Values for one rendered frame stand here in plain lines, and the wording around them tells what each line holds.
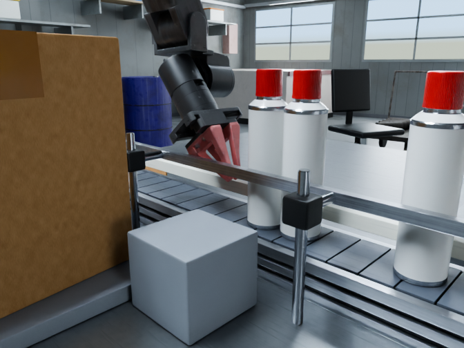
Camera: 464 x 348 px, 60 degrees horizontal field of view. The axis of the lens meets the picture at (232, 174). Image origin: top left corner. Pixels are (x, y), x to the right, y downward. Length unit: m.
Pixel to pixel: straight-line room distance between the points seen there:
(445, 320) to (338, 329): 0.10
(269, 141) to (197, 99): 0.14
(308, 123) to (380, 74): 8.42
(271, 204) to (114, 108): 0.23
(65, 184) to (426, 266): 0.37
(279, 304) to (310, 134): 0.20
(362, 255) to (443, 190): 0.13
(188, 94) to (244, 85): 6.88
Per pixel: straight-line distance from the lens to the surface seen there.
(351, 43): 9.12
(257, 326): 0.45
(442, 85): 0.41
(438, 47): 8.59
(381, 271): 0.47
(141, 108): 4.93
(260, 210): 0.53
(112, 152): 0.49
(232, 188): 0.64
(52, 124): 0.45
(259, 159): 0.51
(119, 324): 0.46
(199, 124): 0.56
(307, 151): 0.48
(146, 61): 8.22
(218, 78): 0.67
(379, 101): 8.90
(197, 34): 0.63
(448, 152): 0.41
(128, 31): 8.00
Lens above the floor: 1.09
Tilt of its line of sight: 15 degrees down
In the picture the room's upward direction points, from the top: straight up
